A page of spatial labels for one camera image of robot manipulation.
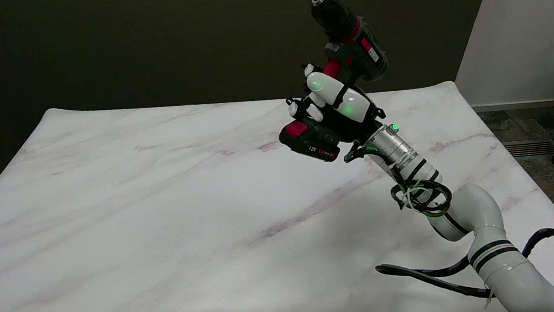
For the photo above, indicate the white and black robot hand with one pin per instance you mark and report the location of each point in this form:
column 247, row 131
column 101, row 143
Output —
column 347, row 104

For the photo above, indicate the dark green power screwdriver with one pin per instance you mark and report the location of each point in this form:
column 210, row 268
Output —
column 353, row 49

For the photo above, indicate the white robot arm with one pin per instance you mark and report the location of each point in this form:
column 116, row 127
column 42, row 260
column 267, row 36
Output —
column 485, row 243

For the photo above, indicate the floor vent grille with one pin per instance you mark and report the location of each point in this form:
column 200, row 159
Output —
column 532, row 147

